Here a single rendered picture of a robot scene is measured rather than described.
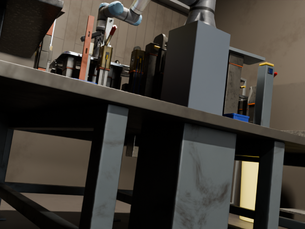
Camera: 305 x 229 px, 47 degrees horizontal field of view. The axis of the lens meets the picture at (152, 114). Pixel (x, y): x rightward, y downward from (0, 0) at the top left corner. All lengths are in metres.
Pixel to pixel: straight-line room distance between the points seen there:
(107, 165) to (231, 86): 1.08
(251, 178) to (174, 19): 2.70
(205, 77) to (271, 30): 3.46
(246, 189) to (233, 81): 1.99
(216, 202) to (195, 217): 0.12
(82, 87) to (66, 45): 3.39
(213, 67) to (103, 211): 0.78
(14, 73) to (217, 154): 0.86
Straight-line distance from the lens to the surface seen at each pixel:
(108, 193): 1.11
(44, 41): 1.80
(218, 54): 1.56
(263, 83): 2.17
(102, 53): 1.84
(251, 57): 2.08
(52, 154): 4.23
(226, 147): 1.49
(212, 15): 1.64
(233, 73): 2.01
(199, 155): 1.38
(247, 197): 3.81
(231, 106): 1.97
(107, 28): 1.92
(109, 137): 1.09
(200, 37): 1.50
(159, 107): 1.15
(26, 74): 0.97
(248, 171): 3.79
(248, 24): 5.20
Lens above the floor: 0.51
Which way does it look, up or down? 7 degrees up
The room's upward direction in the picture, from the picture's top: 7 degrees clockwise
